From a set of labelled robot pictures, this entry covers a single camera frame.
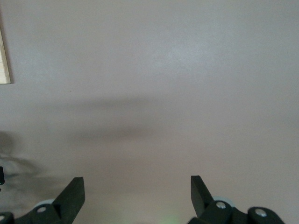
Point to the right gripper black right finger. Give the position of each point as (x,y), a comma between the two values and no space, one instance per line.
(201,200)

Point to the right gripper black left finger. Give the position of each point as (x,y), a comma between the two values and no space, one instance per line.
(67,203)

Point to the wooden cutting board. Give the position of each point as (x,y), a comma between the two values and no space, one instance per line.
(3,65)

